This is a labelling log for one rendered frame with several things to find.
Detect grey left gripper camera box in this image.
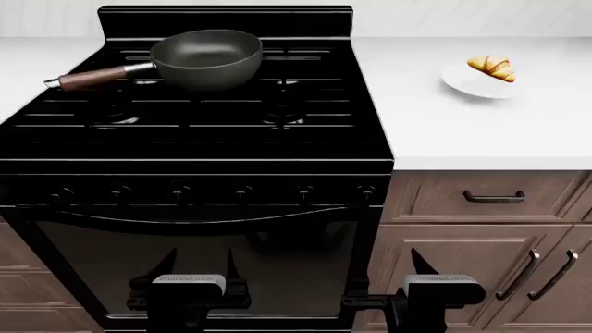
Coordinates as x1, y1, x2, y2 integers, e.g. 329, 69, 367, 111
151, 273, 228, 297

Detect black stove knob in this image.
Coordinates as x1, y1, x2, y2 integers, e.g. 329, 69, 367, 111
290, 180, 315, 204
353, 181, 378, 203
109, 181, 136, 204
49, 186, 76, 205
167, 179, 194, 204
229, 180, 255, 204

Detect dark pan with wooden handle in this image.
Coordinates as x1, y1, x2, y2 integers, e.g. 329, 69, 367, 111
43, 29, 264, 93

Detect grey right gripper camera box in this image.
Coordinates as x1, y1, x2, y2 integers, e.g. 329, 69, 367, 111
401, 273, 487, 307

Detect dark metal cabinet door handle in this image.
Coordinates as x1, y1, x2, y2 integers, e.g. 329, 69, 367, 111
495, 248, 541, 302
526, 248, 580, 302

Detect black oven door handle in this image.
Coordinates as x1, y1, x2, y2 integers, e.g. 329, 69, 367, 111
43, 203, 366, 225

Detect black gas stove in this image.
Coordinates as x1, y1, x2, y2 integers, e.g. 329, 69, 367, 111
0, 4, 396, 333

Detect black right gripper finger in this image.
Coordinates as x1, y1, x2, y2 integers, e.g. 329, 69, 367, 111
406, 247, 441, 278

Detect white plate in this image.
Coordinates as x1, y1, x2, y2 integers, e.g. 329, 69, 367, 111
441, 61, 517, 100

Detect grey gripper camera box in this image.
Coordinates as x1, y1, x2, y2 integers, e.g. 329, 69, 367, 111
151, 273, 228, 297
401, 273, 487, 307

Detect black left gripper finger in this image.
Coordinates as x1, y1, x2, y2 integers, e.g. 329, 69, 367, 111
225, 247, 245, 283
154, 247, 179, 278

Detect golden croissant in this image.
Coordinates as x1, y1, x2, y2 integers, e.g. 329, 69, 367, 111
466, 55, 518, 83

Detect dark metal drawer handle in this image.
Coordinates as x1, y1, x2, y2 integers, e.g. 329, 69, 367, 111
462, 189, 526, 204

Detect brown wooden cabinet front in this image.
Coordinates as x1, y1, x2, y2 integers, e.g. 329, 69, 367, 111
0, 214, 105, 333

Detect brown wooden drawer front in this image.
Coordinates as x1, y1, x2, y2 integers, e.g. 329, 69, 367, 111
382, 169, 587, 223

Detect brown wooden cabinet door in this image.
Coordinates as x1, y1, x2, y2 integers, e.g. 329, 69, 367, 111
369, 224, 574, 333
501, 223, 592, 333

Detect black glass oven door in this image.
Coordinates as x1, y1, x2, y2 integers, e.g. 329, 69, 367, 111
25, 205, 374, 322

